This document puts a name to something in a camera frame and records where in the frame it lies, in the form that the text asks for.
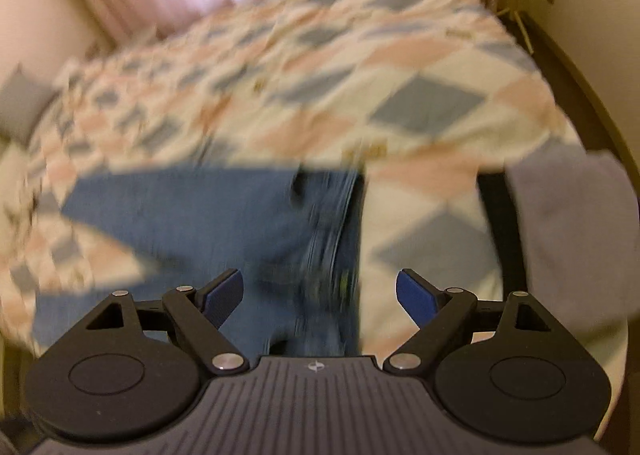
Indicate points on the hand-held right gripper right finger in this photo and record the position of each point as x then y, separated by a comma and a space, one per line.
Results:
414, 296

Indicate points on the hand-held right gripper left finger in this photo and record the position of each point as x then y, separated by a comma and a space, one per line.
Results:
223, 296

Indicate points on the blue denim jeans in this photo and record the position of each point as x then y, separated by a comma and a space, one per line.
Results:
200, 215

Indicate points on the grey folded cloth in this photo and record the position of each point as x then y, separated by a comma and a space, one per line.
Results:
575, 225

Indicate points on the bed with checkered quilt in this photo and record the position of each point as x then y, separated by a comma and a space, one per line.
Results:
350, 60

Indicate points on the grey pillow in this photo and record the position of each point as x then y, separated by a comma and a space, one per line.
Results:
22, 102

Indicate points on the wooden stick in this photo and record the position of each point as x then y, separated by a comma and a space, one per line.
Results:
522, 30

